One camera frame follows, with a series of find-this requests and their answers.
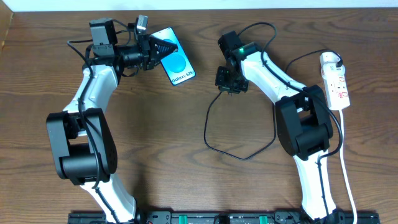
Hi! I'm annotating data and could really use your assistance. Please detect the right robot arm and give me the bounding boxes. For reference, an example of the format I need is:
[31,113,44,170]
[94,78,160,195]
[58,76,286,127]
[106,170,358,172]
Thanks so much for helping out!
[215,31,340,223]

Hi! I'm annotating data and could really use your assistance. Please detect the white USB charger plug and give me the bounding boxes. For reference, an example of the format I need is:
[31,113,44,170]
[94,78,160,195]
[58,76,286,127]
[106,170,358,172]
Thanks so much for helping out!
[321,62,346,80]

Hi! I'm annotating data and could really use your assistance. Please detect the white power strip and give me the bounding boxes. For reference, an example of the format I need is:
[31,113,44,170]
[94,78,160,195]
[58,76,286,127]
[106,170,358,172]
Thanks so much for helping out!
[320,52,350,111]

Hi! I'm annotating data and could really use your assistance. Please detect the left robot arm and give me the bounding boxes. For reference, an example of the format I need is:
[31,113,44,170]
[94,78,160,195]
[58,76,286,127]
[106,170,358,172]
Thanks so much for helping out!
[46,15,178,223]

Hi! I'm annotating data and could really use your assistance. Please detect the white power strip cord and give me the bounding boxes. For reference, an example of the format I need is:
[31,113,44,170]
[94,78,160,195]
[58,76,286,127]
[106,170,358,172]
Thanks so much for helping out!
[338,108,358,224]

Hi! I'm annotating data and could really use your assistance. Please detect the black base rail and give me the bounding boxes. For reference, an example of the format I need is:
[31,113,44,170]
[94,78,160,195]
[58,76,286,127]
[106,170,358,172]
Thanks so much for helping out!
[67,210,381,224]

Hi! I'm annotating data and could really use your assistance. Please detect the black USB charging cable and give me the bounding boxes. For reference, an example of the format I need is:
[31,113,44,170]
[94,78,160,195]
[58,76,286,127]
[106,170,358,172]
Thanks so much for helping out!
[203,49,344,161]

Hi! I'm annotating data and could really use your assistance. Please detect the blue Galaxy smartphone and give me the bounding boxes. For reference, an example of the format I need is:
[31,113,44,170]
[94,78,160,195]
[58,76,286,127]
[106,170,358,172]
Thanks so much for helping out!
[151,27,196,86]

